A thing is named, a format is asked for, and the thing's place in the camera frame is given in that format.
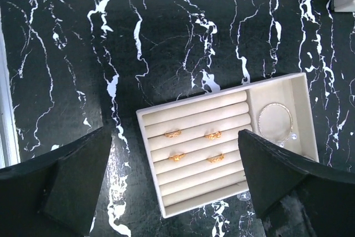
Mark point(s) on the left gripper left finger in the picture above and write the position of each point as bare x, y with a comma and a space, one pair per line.
55, 194

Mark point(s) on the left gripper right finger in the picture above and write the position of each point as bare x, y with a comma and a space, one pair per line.
293, 195

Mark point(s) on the beige jewelry tray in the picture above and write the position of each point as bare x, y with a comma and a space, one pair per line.
192, 144

